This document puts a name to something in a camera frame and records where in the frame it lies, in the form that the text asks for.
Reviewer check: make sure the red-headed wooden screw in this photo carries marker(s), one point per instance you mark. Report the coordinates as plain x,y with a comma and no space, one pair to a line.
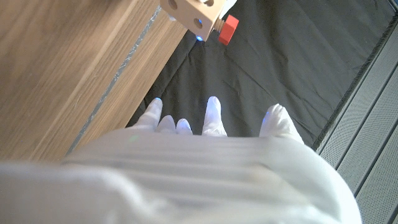
228,29

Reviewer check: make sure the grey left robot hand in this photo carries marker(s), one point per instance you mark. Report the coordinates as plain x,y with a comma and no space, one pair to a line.
228,4

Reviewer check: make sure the white cabinet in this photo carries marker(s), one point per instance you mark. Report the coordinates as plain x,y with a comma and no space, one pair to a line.
367,140

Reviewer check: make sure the wooden block with holes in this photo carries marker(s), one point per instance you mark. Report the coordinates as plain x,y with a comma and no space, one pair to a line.
194,15

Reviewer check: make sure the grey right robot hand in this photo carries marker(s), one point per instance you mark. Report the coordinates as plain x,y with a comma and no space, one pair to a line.
202,180

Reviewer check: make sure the black backdrop curtain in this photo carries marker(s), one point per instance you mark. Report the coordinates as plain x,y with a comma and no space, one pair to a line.
264,77

